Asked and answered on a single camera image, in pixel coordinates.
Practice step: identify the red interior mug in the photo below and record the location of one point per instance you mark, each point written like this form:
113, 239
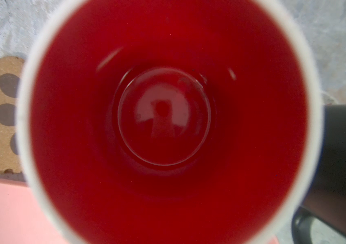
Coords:
169, 122

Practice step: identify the black mug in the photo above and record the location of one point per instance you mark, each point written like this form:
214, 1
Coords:
326, 198

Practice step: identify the brown paw print coaster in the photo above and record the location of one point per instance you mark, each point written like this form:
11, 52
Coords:
10, 71

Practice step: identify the pink silicone tray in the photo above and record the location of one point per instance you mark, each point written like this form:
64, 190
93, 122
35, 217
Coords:
21, 219

